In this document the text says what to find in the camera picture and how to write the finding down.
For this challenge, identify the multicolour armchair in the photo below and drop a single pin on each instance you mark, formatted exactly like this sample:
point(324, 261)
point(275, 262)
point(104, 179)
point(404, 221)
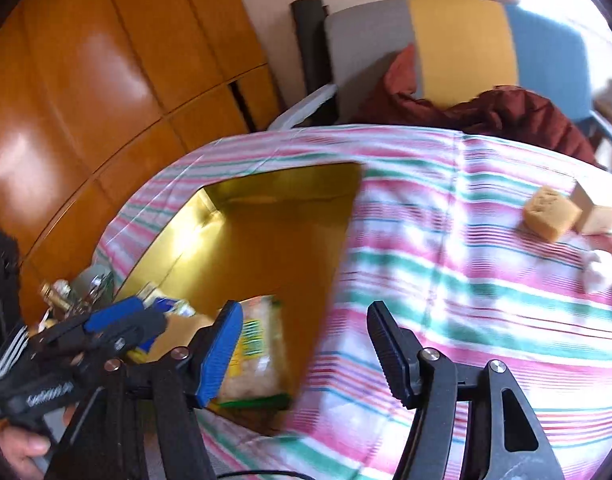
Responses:
point(464, 47)

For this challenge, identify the rice snack bag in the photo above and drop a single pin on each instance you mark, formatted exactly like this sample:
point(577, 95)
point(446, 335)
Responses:
point(257, 378)

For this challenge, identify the person left hand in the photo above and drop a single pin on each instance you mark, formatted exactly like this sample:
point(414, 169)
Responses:
point(19, 448)

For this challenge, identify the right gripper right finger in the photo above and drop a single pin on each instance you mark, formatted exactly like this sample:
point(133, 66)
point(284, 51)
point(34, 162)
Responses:
point(504, 438)

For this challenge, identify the blue Tempo tissue pack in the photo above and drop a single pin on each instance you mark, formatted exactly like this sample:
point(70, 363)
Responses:
point(181, 308)

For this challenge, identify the white plastic bag ball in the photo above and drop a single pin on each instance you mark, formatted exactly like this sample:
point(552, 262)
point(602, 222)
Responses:
point(596, 273)

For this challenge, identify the large yellow sponge block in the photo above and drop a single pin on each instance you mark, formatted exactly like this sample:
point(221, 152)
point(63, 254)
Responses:
point(179, 332)

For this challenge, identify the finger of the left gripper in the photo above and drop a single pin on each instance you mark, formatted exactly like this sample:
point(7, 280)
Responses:
point(82, 328)
point(122, 336)

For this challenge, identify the black rolled mat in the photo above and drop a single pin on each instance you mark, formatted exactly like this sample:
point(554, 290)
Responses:
point(319, 107)

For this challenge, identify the green white small box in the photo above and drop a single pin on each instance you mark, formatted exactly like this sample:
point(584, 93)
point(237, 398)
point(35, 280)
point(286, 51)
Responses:
point(151, 296)

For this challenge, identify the dark red jacket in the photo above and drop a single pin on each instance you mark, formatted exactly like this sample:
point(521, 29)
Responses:
point(506, 112)

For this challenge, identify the gold maroon storage box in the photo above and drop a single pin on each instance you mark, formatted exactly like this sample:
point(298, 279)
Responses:
point(280, 234)

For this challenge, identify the small yellow sponge block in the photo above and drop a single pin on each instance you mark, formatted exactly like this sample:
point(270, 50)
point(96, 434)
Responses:
point(550, 214)

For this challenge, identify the striped bed sheet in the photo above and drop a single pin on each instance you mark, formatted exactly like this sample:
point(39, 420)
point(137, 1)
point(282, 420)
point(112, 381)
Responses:
point(436, 235)

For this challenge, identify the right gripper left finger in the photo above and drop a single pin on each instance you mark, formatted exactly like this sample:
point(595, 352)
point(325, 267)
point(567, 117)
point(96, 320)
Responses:
point(105, 437)

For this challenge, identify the wooden wardrobe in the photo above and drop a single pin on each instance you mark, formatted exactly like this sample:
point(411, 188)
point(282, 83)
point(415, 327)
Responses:
point(97, 96)

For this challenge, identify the cream medicine box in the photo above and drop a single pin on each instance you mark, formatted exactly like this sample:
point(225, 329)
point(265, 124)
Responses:
point(595, 203)

